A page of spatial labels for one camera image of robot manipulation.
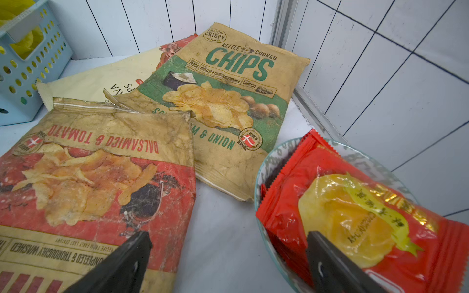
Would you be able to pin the red snack packet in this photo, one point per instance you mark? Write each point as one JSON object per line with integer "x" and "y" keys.
{"x": 403, "y": 247}

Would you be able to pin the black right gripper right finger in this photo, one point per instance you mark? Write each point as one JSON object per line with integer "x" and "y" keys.
{"x": 333, "y": 272}

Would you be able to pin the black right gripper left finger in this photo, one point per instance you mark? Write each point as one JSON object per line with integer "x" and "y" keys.
{"x": 121, "y": 272}

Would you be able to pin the green sour cream chips bag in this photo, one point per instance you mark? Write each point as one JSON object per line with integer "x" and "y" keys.
{"x": 236, "y": 90}

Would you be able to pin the patterned ceramic bowl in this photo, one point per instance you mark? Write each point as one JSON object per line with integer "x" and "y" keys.
{"x": 272, "y": 166}

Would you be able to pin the yellow toy cabbage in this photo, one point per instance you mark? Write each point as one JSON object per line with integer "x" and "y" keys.
{"x": 25, "y": 46}

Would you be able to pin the light blue perforated basket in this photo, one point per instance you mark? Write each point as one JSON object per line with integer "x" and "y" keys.
{"x": 20, "y": 100}

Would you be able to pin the beige cassava chips bag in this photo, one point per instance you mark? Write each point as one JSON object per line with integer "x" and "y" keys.
{"x": 117, "y": 78}

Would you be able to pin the red balsamico tomato chips bag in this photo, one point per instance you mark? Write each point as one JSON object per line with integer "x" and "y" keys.
{"x": 83, "y": 181}

